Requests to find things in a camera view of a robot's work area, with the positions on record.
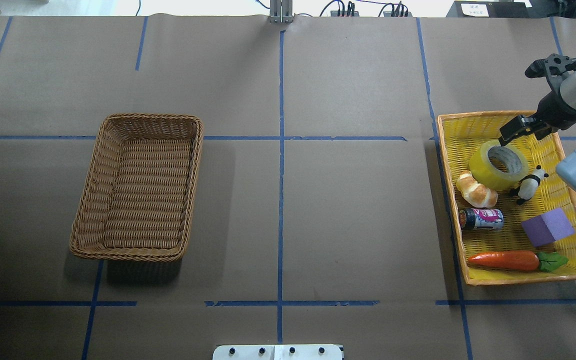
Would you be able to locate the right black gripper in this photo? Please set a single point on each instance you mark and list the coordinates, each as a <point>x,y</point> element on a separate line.
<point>550,107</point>

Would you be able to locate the yellow tape roll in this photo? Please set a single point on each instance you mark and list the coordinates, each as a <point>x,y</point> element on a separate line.
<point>498,167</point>

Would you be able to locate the yellow wicker basket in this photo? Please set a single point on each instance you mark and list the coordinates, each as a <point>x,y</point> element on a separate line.
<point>460,135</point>

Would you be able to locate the brown wicker basket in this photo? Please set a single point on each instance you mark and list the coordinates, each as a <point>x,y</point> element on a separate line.
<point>137,202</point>

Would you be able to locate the toy panda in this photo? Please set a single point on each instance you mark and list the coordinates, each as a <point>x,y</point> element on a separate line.
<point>528,185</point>

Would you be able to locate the toy croissant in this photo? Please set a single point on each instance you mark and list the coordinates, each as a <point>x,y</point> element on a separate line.
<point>475,193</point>

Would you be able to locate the small purple can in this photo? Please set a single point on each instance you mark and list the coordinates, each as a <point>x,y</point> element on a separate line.
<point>481,219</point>

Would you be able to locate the purple foam block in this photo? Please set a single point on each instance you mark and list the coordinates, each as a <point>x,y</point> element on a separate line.
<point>548,227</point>

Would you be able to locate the black power adapter box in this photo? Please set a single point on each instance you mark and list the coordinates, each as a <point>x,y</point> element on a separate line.
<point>488,9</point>

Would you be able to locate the orange toy carrot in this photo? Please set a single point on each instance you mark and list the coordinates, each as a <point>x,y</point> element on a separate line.
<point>519,260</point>

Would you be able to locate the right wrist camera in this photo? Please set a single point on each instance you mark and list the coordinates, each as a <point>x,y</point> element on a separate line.
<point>553,65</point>

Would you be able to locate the aluminium frame post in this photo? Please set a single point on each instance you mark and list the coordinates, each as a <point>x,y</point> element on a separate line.
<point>281,11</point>

